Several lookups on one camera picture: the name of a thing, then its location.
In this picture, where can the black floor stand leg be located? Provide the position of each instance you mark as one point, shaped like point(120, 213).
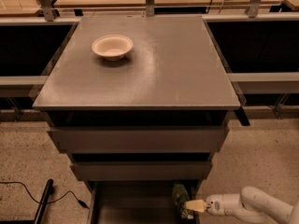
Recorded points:
point(42, 204)

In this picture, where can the middle metal frame post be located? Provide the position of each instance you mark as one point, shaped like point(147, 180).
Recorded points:
point(150, 8)

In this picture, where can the grey top drawer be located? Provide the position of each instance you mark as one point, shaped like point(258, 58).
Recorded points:
point(138, 140)

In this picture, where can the right metal frame post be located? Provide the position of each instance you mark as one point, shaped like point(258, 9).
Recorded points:
point(253, 8)

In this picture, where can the white paper bowl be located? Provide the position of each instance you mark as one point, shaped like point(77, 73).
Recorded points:
point(112, 47)

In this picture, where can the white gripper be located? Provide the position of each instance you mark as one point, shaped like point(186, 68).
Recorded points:
point(214, 204)

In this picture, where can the grey open bottom drawer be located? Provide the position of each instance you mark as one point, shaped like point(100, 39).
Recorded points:
point(135, 202)

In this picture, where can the grey drawer cabinet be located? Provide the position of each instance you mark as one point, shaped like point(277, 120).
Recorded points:
point(172, 78)

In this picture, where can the left metal frame post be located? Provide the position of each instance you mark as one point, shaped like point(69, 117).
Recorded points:
point(47, 9)

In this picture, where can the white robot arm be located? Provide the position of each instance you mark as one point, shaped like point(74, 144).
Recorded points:
point(250, 205)

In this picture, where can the grey middle drawer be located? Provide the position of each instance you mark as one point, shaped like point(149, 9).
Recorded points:
point(141, 171)

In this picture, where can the metal frame post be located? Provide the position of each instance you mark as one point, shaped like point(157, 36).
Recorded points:
point(150, 8)
point(47, 9)
point(253, 8)

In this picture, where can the green jalapeno chip bag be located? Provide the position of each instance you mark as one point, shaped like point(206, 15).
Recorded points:
point(180, 196)

